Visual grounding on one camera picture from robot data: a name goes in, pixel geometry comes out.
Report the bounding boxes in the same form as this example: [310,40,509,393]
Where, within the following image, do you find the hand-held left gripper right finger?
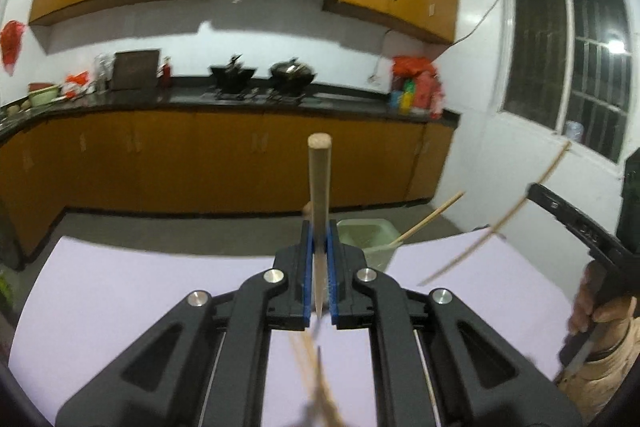
[327,219,583,427]

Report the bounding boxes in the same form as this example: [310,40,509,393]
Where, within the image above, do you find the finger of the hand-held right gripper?
[526,183,632,269]

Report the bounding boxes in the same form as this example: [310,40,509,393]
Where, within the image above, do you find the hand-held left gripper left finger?
[55,222,316,427]

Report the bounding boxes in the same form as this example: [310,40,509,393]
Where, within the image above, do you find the green perforated chopstick holder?
[336,219,404,276]

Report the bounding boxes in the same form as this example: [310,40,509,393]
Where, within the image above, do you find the light wooden chopstick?
[300,346,323,427]
[308,133,332,319]
[417,141,572,287]
[389,191,467,249]
[290,332,346,427]

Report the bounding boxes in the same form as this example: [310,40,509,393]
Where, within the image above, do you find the person's right hand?
[567,261,638,358]

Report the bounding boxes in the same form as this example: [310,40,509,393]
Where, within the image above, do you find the wooden base cabinets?
[0,107,456,269]

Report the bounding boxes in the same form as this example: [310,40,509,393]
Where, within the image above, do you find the gas stove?
[202,89,314,104]

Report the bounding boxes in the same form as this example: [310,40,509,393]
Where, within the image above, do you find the black wok with lid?
[269,59,318,96]

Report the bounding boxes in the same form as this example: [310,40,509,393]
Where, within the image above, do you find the large red plastic bag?
[391,55,446,118]

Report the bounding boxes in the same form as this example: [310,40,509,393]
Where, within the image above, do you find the black wok with ladle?
[209,54,254,94]

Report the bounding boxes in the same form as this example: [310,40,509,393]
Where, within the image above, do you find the black kitchen countertop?
[0,83,461,144]

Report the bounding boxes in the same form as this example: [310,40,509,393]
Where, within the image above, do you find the dark wooden cutting board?
[109,49,162,91]

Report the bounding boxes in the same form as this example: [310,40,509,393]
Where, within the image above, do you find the small red plastic bag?
[64,72,92,98]

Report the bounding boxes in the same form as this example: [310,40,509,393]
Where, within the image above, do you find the green basin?
[27,82,64,106]

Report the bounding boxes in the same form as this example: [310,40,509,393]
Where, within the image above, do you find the red hanging plastic bag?
[0,21,26,78]

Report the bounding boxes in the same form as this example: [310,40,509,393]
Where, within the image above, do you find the barred window with cable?
[500,0,634,166]

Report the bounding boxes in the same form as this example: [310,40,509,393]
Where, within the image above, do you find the wall socket with cord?
[368,29,392,84]

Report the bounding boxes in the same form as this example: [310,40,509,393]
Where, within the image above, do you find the grey wall cable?
[452,0,512,46]

